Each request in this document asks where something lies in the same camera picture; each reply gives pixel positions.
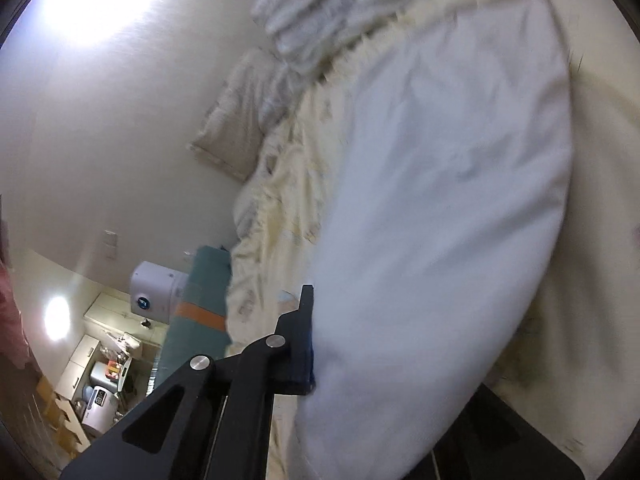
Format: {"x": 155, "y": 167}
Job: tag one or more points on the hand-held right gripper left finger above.
{"x": 300, "y": 355}

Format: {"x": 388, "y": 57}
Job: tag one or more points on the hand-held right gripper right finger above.
{"x": 490, "y": 435}

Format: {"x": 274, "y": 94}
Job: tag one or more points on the white cartoon print T-shirt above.
{"x": 440, "y": 210}

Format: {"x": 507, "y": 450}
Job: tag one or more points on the teal upholstered furniture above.
{"x": 200, "y": 285}

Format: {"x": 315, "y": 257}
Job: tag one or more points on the cream bear print blanket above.
{"x": 280, "y": 220}

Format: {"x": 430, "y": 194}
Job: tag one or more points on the white appliance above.
{"x": 155, "y": 285}

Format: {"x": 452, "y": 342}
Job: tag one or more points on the white washing machine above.
{"x": 95, "y": 415}

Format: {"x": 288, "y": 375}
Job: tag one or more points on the white kitchen cabinet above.
{"x": 75, "y": 360}

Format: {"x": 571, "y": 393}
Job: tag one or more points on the beige pillow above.
{"x": 230, "y": 130}

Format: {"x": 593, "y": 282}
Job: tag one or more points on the round kitchen ceiling light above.
{"x": 56, "y": 317}

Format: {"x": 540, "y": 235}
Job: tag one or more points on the cardboard box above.
{"x": 60, "y": 420}

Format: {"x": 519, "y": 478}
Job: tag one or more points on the pink cloth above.
{"x": 12, "y": 320}

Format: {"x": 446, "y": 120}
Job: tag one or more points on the grey white crumpled duvet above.
{"x": 310, "y": 10}

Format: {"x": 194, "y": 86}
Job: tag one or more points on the bright ceiling light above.
{"x": 100, "y": 0}

